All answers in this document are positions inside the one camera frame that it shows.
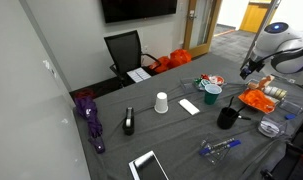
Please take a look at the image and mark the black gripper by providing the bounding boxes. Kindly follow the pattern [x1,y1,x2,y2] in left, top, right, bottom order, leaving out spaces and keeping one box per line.
[240,57,266,80]

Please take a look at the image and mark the orange wooden rectangular block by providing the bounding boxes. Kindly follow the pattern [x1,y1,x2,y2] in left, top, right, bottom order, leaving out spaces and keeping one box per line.
[247,81,260,90]

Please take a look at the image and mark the orange topped wooden block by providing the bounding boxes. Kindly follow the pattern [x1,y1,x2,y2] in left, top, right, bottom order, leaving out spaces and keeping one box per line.
[257,74,276,90]

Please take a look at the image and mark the green plastic cup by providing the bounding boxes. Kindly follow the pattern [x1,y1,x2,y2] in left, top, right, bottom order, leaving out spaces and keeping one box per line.
[204,83,223,106]

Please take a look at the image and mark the black cup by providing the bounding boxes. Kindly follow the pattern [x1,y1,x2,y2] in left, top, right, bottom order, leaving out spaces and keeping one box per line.
[216,106,240,130]

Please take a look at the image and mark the white rectangular eraser block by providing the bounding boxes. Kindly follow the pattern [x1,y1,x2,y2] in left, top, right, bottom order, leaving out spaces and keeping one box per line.
[177,98,201,117]

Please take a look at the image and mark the white paper cup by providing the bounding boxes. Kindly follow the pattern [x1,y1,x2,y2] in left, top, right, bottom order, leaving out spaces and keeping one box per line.
[153,91,170,115]

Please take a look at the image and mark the cream masking tape roll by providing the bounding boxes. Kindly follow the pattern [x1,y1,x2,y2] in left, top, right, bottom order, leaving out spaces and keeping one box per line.
[271,86,281,98]
[262,85,274,96]
[278,88,288,101]

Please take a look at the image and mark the orange snack bag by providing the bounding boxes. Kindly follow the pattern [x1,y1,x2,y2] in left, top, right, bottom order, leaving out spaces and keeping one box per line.
[237,88,277,115]

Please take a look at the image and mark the red ribbon spool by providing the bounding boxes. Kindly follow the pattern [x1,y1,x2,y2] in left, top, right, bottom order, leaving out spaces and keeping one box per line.
[210,75,226,86]

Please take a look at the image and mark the teal ribbon spool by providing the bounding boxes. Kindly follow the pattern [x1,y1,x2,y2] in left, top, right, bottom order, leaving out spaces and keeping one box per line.
[200,79,213,89]

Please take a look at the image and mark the yellow wooden door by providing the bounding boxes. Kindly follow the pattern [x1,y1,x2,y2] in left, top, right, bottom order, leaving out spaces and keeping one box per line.
[239,0,273,34]

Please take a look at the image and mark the empty clear plastic box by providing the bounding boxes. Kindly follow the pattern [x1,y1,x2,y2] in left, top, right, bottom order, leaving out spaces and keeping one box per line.
[278,99,303,117]

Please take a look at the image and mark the large white tape roll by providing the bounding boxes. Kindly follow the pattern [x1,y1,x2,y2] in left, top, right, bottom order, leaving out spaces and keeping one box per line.
[260,120,281,134]

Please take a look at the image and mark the wood framed glass door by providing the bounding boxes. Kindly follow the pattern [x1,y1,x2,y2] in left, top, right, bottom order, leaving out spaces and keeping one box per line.
[183,0,223,59]

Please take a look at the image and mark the clear box holding tape roll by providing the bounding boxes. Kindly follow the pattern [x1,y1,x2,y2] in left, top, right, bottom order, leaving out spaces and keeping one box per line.
[257,114,289,139]

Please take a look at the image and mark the clear box holding ribbon spools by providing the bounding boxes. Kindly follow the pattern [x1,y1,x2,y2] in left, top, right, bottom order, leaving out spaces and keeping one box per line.
[180,75,226,94]

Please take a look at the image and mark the orange plastic bag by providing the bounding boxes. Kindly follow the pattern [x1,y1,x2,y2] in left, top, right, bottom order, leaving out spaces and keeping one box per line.
[169,48,193,69]
[148,55,172,74]

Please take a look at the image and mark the grey pen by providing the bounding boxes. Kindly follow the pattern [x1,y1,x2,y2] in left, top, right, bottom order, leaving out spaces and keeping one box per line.
[209,137,236,148]

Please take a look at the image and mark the blue capped marker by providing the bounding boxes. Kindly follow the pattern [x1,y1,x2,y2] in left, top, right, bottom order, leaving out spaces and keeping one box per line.
[198,139,242,156]

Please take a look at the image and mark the clear box holding markers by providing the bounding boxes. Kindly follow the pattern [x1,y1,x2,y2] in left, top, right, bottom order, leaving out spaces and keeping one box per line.
[200,133,237,166]

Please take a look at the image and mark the grey tablecloth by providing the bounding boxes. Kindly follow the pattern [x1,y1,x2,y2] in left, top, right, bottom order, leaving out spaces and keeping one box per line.
[72,52,303,180]

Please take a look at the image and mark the white paper sheet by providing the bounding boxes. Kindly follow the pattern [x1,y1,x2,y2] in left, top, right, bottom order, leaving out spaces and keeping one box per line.
[126,67,152,84]

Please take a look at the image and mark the black office chair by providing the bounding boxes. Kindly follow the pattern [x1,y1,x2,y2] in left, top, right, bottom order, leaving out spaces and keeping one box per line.
[103,29,162,88]

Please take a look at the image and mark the black tablet with white edge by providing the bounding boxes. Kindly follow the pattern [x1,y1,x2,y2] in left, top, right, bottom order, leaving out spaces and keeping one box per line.
[128,150,170,180]

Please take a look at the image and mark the purple folded umbrella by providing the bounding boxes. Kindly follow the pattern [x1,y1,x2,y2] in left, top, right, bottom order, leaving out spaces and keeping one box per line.
[73,95,106,155]

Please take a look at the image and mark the dark red bag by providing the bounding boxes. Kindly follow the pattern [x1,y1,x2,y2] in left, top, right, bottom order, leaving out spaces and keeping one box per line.
[74,88,96,100]

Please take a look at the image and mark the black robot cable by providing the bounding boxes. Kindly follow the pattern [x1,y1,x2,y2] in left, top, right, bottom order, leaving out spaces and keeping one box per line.
[255,44,303,76]

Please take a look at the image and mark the grey metal frame post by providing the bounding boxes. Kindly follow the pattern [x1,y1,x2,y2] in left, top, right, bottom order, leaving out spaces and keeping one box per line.
[241,0,281,66]

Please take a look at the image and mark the black stand frame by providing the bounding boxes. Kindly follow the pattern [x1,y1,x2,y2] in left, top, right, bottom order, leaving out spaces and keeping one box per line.
[260,141,303,180]

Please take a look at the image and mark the black wall television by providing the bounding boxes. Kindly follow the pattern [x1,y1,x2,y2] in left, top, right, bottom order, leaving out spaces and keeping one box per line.
[100,0,179,24]

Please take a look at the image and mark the white wall bracket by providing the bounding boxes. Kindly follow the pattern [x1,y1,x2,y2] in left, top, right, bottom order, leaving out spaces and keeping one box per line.
[42,59,57,78]

